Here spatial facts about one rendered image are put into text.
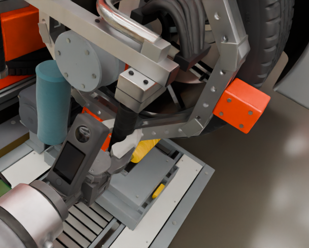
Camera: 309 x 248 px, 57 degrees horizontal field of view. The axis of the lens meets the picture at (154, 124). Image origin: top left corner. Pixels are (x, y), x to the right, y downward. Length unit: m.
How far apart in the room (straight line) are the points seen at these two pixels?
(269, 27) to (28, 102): 0.89
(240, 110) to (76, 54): 0.35
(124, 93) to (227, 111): 0.27
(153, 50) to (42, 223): 0.27
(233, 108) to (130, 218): 0.70
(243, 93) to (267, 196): 1.19
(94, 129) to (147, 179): 0.84
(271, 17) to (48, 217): 0.53
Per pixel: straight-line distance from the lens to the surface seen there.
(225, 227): 1.52
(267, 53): 0.66
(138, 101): 0.43
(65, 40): 0.61
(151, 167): 1.25
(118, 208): 1.18
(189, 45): 0.47
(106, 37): 0.47
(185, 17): 0.48
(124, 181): 1.18
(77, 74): 0.62
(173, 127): 0.72
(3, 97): 1.41
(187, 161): 1.54
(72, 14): 0.50
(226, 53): 0.58
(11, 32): 1.12
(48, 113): 0.82
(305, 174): 2.08
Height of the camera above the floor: 1.20
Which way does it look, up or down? 43 degrees down
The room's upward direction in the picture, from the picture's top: 21 degrees clockwise
